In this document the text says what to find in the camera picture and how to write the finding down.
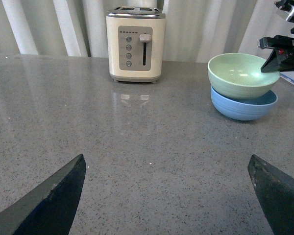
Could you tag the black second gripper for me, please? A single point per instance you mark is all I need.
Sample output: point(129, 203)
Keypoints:
point(282, 55)

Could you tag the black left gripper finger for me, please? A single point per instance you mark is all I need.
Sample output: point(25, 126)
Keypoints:
point(50, 208)

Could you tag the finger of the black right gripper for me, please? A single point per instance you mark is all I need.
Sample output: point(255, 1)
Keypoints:
point(275, 192)

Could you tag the green bowl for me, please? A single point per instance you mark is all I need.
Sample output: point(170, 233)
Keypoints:
point(239, 76)

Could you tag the blue bowl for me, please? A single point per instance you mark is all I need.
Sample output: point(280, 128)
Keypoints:
point(246, 109)

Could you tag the white curtain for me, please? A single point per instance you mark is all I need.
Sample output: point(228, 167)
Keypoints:
point(196, 30)

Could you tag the cream two-slot toaster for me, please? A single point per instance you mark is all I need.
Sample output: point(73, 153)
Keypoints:
point(135, 37)

